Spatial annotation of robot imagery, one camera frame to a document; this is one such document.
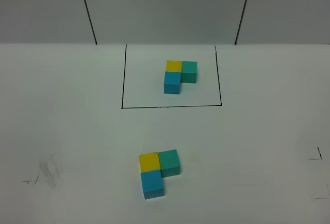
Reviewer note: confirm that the template blue block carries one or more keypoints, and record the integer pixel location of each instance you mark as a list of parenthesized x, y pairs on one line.
[(171, 83)]

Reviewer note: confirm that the template green block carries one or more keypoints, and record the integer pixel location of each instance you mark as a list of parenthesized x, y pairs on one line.
[(189, 72)]

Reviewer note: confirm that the template yellow block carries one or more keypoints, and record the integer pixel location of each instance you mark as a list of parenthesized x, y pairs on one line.
[(173, 66)]

